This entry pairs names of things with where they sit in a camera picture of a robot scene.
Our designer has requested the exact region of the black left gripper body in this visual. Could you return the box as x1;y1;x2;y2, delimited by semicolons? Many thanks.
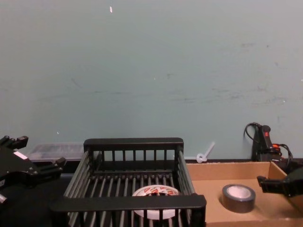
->
0;146;39;190

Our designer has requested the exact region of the silver tape roll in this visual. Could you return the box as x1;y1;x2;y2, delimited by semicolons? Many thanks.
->
221;183;257;214

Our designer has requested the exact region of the white tape roll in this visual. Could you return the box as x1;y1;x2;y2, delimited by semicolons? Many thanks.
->
131;184;182;219

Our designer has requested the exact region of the clear plastic case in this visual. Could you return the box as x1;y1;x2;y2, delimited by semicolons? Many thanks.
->
27;142;86;163

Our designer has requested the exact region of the black table cloth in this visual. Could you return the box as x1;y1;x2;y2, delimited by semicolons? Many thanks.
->
0;158;303;227

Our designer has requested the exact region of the shallow brown cardboard tray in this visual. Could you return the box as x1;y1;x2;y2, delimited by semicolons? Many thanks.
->
186;161;303;224

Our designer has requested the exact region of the white three-armed plastic piece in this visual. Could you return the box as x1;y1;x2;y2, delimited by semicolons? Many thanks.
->
184;141;216;164

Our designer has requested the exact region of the black rack with steel bars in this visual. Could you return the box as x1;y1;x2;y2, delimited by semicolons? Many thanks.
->
49;138;207;227

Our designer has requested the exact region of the black corded tool red switch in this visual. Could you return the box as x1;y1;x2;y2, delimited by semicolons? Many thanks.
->
243;122;303;175

